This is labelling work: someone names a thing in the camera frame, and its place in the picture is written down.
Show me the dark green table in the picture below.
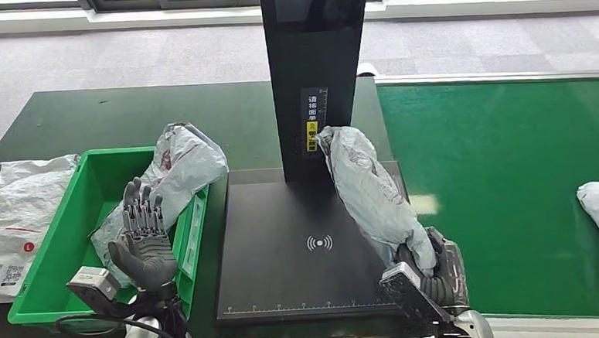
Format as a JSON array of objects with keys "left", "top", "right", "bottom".
[{"left": 0, "top": 73, "right": 403, "bottom": 338}]

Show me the black scanner column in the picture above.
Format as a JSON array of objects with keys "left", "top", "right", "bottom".
[{"left": 260, "top": 0, "right": 379, "bottom": 184}]

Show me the white crate label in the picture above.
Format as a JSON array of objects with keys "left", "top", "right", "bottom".
[{"left": 177, "top": 193, "right": 209, "bottom": 279}]

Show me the black and yellow ruler label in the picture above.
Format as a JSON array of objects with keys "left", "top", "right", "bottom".
[{"left": 299, "top": 86, "right": 332, "bottom": 160}]

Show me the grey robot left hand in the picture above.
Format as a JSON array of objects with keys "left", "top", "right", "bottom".
[{"left": 104, "top": 175, "right": 179, "bottom": 295}]

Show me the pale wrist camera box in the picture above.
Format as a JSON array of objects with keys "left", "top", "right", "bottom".
[
  {"left": 377, "top": 259, "right": 454, "bottom": 329},
  {"left": 65, "top": 265, "right": 124, "bottom": 316}
]

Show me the black scanner base plate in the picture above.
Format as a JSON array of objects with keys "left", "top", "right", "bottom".
[{"left": 207, "top": 159, "right": 430, "bottom": 326}]

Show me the aluminium conveyor frame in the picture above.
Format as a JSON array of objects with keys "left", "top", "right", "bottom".
[{"left": 371, "top": 63, "right": 599, "bottom": 338}]

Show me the white plastic bag red print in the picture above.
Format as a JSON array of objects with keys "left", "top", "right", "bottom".
[{"left": 0, "top": 153, "right": 87, "bottom": 303}]

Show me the green conveyor belt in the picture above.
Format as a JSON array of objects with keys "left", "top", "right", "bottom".
[{"left": 375, "top": 72, "right": 599, "bottom": 331}]

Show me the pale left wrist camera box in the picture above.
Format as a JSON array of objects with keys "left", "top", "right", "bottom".
[{"left": 65, "top": 265, "right": 124, "bottom": 316}]

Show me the green plastic crate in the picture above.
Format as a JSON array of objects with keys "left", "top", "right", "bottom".
[{"left": 0, "top": 142, "right": 218, "bottom": 336}]

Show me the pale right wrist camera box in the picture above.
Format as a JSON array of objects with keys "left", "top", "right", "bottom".
[{"left": 377, "top": 259, "right": 454, "bottom": 329}]

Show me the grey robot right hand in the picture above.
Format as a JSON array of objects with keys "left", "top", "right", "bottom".
[{"left": 395, "top": 224, "right": 470, "bottom": 312}]

